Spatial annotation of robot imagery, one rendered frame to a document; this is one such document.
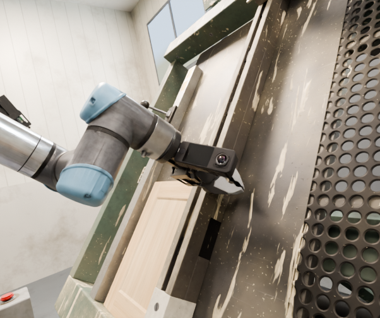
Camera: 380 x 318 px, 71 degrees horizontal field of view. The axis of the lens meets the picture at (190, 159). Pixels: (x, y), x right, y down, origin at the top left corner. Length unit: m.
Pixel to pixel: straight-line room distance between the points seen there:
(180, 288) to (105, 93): 0.40
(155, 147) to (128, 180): 0.74
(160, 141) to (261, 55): 0.47
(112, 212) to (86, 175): 0.78
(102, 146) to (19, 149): 0.15
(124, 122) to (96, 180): 0.10
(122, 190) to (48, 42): 3.75
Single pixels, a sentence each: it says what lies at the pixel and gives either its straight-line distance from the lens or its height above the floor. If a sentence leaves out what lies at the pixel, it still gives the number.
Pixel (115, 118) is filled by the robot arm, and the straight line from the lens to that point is 0.44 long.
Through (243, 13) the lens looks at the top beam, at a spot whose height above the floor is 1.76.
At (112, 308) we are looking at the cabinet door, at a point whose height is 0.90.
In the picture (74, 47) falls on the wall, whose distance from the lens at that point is 4.79.
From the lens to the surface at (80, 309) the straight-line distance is 1.01.
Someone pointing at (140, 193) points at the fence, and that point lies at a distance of 0.96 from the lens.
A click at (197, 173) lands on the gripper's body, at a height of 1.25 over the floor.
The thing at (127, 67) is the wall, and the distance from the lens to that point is 4.96.
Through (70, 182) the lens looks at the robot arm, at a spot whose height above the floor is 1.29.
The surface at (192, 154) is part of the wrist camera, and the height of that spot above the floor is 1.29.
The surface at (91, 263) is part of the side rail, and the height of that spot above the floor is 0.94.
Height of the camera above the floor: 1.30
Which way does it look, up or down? 2 degrees down
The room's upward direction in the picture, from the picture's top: 11 degrees counter-clockwise
